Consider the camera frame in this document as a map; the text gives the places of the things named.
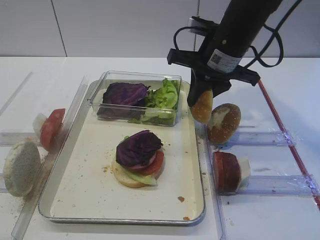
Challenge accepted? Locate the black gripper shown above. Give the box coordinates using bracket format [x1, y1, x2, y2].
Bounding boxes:
[167, 37, 259, 107]

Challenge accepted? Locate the sesame top bun front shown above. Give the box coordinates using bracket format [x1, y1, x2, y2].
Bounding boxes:
[190, 90, 213, 124]

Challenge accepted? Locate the sesame bun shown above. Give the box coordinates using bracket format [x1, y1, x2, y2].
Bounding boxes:
[190, 90, 213, 124]
[206, 103, 242, 144]

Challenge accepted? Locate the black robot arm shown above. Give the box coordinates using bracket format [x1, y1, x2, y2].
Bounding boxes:
[167, 0, 281, 107]

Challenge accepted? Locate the green lettuce in box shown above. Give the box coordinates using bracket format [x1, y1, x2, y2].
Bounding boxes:
[128, 78, 180, 126]

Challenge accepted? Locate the clear plastic lettuce box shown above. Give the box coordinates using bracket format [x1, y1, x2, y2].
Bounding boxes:
[88, 71, 182, 126]

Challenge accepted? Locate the tomato slice on burger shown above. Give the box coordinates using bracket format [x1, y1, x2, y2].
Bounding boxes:
[129, 150, 165, 178]

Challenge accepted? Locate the green lettuce on burger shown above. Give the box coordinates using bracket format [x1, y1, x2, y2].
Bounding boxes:
[116, 130, 163, 185]

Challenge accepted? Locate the red tomato slice left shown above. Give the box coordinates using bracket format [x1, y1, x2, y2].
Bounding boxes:
[40, 108, 66, 152]

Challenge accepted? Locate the sesame bun rear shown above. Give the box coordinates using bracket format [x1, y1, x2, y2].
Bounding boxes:
[206, 103, 242, 144]

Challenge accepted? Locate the clear holder upper right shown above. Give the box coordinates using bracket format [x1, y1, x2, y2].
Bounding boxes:
[227, 131, 296, 146]

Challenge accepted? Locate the clear holder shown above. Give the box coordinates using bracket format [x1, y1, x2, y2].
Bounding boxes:
[0, 132, 40, 147]
[227, 131, 296, 146]
[217, 174, 320, 196]

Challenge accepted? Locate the purple cabbage leaf in box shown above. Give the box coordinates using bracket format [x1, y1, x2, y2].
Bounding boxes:
[97, 82, 149, 120]

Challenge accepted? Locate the purple cabbage leaf on burger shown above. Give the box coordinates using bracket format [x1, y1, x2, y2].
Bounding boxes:
[115, 130, 162, 169]

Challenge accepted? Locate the white onion slice right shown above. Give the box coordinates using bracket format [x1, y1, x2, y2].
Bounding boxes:
[237, 156, 251, 190]

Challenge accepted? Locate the white onion slice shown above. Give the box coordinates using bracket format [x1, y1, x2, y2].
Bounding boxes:
[32, 113, 48, 139]
[237, 156, 251, 190]

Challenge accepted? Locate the clear holder lower right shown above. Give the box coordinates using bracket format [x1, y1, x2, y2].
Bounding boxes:
[217, 174, 320, 196]

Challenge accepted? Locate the bottom bun on tray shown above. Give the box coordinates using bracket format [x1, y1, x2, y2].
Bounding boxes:
[111, 159, 159, 188]

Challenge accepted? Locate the red plastic strip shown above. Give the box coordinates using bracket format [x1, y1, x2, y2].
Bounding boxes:
[258, 80, 320, 209]

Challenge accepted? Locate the metal serving tray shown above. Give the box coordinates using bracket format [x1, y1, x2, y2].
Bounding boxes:
[38, 81, 205, 225]

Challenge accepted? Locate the white onion slice left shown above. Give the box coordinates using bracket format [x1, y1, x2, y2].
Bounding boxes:
[32, 113, 48, 139]

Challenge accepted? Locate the pale bun bottom left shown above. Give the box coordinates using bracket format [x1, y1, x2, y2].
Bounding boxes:
[3, 140, 41, 197]

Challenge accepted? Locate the clear holder upper left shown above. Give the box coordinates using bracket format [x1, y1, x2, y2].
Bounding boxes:
[0, 132, 40, 147]

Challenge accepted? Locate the black cable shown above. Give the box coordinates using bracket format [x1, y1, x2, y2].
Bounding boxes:
[172, 0, 303, 68]

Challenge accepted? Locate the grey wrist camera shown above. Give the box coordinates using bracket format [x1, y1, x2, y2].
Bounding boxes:
[187, 16, 219, 37]

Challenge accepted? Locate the clear rail right of tray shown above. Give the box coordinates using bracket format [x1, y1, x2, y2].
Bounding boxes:
[195, 123, 228, 240]

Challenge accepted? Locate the clear rail of tray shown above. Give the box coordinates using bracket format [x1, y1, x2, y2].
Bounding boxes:
[195, 123, 228, 240]
[11, 76, 88, 240]

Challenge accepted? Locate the clear rail far left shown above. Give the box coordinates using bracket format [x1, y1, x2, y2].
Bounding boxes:
[0, 71, 34, 115]

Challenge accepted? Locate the clear rail left of tray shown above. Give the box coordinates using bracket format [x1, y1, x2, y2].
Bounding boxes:
[11, 76, 88, 240]

